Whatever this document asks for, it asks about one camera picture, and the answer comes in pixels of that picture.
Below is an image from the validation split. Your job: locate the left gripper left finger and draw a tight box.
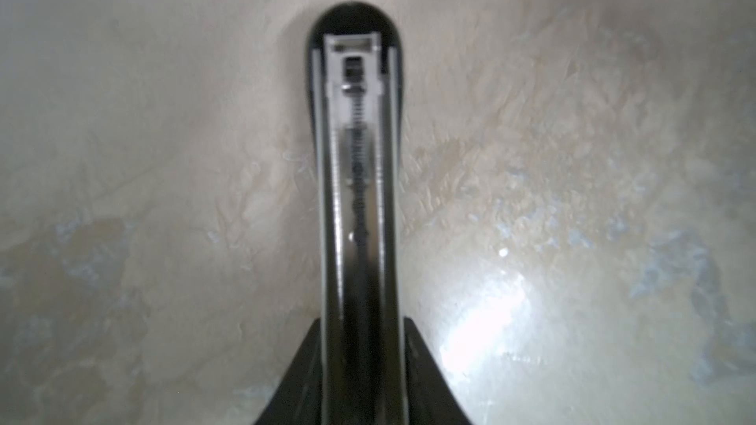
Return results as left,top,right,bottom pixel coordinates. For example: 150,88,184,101
254,319,322,425

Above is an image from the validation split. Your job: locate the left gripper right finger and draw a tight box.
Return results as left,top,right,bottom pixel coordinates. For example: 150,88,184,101
404,317,472,425

